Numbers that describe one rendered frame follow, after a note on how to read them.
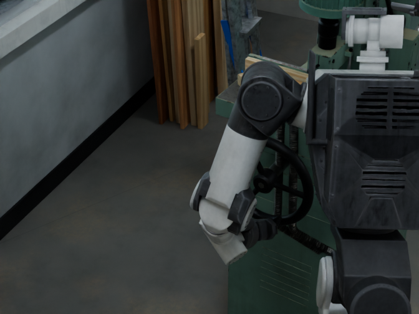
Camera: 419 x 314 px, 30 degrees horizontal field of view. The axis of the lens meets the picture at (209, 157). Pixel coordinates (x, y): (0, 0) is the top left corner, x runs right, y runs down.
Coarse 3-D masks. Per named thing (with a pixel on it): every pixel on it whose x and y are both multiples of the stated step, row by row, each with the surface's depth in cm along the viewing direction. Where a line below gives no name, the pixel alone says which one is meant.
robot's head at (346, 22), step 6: (342, 12) 155; (348, 12) 155; (354, 12) 155; (360, 12) 155; (366, 12) 154; (372, 12) 154; (378, 12) 154; (384, 12) 154; (342, 18) 156; (348, 18) 157; (342, 24) 156; (348, 24) 156; (342, 30) 157; (348, 30) 156; (342, 36) 157; (348, 36) 156; (348, 42) 156
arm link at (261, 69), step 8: (264, 64) 159; (248, 72) 158; (256, 72) 153; (264, 72) 153; (272, 72) 154; (280, 72) 159; (280, 80) 153; (232, 112) 159; (232, 120) 158; (240, 120) 156; (232, 128) 158; (240, 128) 157; (248, 128) 156; (256, 128) 156; (248, 136) 157; (256, 136) 157; (264, 136) 158
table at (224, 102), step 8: (232, 88) 238; (224, 96) 234; (232, 96) 234; (216, 104) 235; (224, 104) 233; (232, 104) 232; (216, 112) 237; (224, 112) 235; (272, 152) 219; (304, 160) 215
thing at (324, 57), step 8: (344, 40) 227; (312, 48) 223; (336, 48) 223; (344, 48) 226; (320, 56) 220; (328, 56) 219; (336, 56) 222; (344, 56) 228; (320, 64) 221; (328, 64) 220; (336, 64) 224
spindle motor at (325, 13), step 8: (304, 0) 212; (312, 0) 209; (320, 0) 207; (328, 0) 206; (336, 0) 206; (344, 0) 206; (352, 0) 208; (360, 0) 210; (304, 8) 212; (312, 8) 209; (320, 8) 208; (328, 8) 208; (336, 8) 207; (320, 16) 209; (328, 16) 208; (336, 16) 208
